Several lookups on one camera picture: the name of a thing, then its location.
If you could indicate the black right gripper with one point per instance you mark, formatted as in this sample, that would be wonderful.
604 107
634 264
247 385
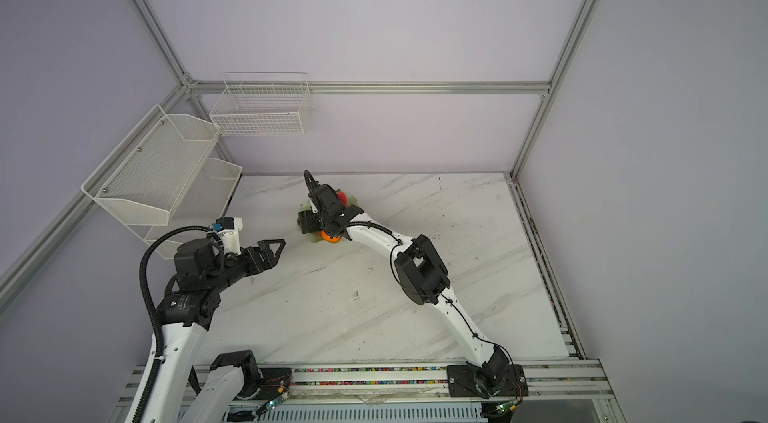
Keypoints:
307 224

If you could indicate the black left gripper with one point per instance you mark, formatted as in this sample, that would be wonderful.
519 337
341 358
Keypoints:
249 254

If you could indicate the orange fake orange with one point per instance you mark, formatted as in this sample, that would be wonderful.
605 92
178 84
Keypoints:
330 238

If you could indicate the red fake strawberry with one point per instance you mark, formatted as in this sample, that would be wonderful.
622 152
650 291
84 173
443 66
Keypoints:
342 197

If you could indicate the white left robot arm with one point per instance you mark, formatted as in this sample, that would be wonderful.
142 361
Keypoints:
180 324

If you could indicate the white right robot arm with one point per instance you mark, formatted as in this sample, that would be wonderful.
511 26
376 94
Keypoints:
419 271

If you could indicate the green glass fruit bowl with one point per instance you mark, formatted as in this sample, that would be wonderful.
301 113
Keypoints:
314 237

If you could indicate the white perforated two-tier shelf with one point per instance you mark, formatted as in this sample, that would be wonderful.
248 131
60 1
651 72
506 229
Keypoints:
164 175

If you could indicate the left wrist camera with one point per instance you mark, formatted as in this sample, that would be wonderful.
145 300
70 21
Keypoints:
228 231

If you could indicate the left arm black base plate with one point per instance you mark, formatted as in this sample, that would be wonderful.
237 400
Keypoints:
266 384

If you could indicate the white wire wall basket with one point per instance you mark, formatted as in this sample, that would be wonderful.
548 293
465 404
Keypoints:
263 104

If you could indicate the horizontal aluminium frame bar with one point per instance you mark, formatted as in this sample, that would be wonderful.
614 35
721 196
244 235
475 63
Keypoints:
373 88

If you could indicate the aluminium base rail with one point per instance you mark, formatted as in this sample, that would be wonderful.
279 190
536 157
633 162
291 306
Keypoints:
407 392

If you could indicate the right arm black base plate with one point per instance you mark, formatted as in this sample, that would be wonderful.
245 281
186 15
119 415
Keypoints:
469 381

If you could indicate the aluminium frame corner post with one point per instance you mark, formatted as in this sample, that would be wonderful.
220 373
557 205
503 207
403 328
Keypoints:
152 26

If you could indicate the right aluminium frame post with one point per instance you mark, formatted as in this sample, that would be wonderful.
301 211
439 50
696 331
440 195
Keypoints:
584 15

